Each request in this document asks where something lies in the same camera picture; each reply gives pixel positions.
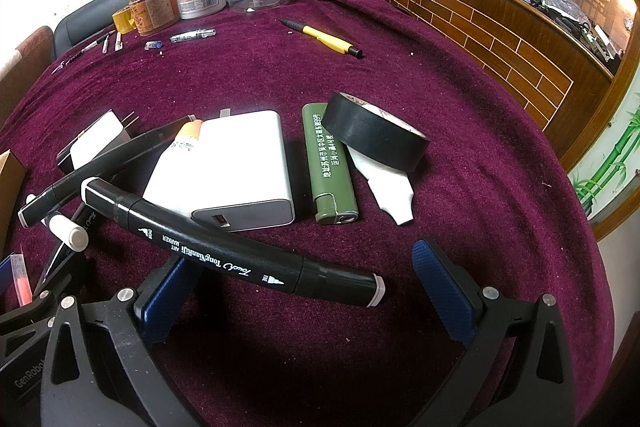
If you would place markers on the wooden counter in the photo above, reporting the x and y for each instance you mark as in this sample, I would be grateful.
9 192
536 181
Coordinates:
480 32

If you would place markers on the black sofa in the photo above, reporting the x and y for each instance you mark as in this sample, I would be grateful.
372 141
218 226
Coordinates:
80 32

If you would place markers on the maroon tablecloth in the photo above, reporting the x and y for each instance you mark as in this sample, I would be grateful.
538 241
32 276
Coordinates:
250 77

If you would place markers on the tweezers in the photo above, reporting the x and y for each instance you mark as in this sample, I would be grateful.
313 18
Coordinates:
80 54

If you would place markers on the pen refill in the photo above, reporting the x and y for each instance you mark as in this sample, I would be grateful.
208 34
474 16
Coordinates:
192 36

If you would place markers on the orange container with sticks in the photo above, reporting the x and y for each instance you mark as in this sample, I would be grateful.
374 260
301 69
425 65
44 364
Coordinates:
152 9

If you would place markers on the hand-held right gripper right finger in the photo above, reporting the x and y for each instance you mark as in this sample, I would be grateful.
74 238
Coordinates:
442 287

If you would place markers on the brown chair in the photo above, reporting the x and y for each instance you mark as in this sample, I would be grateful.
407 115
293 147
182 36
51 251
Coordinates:
25 62

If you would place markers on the black art marker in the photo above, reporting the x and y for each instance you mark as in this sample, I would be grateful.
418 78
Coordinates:
225 252

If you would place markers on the cardboard box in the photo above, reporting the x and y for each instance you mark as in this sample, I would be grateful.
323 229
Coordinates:
10 192

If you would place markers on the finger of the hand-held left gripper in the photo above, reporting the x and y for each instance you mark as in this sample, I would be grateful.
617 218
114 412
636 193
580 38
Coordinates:
56 274

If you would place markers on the white tube orange cap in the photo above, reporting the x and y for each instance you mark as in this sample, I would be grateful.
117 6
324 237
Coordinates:
187 134

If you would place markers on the yellow pen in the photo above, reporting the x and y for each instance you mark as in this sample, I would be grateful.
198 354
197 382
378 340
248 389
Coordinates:
325 38

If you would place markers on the black marker grey cap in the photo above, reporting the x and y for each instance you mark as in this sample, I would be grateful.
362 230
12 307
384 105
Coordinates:
100 164

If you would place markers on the orange pen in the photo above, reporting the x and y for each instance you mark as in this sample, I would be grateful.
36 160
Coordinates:
22 282

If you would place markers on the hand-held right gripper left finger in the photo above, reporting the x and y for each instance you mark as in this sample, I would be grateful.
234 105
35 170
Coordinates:
167 302

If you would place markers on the white paper piece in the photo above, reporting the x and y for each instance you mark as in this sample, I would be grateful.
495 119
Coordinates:
387 192

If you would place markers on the marker with white cap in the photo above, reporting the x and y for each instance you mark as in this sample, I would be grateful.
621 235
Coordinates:
67 232

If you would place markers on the black tape roll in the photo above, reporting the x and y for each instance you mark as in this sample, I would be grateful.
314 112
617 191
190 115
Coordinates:
370 137

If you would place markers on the green lighter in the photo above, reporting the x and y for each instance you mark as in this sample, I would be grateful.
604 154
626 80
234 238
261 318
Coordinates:
327 177

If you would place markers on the bamboo wall picture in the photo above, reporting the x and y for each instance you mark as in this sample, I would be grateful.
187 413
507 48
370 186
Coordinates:
612 162

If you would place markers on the small white tool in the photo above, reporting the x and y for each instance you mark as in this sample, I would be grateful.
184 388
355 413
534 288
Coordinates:
118 41

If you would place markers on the white charger plug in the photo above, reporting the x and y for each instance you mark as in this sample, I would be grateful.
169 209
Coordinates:
97 137

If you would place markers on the white power bank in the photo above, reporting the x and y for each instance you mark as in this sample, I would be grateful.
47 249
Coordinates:
225 167

